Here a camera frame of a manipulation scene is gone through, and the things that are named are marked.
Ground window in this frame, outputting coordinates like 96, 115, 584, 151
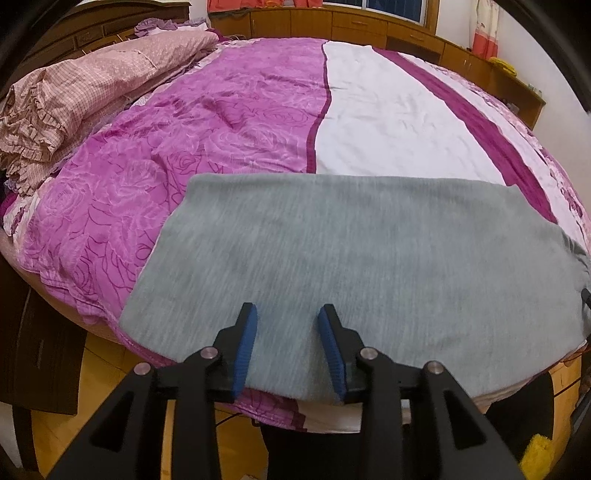
366, 0, 426, 25

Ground orange red hanging clothes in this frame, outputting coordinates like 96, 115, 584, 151
208, 0, 324, 11

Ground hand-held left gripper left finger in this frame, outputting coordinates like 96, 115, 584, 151
46, 303, 258, 480

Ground grey pants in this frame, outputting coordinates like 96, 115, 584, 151
119, 173, 591, 403

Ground yellow cloth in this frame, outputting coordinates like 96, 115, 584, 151
489, 56, 517, 77

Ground purple rose-print bed sheet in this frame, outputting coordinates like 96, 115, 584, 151
4, 37, 591, 435

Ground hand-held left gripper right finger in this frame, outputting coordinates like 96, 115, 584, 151
316, 304, 527, 480

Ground pink checked quilt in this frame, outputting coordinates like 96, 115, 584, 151
0, 17, 221, 195

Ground dark wooden nightstand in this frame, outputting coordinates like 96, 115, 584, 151
0, 258, 86, 416

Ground wooden cabinet row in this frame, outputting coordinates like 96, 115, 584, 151
210, 7, 546, 131

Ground pink floral curtain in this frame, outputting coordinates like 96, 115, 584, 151
470, 0, 502, 60

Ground yellow fluffy duster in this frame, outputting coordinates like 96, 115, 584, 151
518, 433, 556, 478

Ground dark wooden headboard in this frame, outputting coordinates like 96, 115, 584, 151
0, 0, 192, 107

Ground person's dark trousers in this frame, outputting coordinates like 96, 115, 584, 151
259, 422, 370, 480

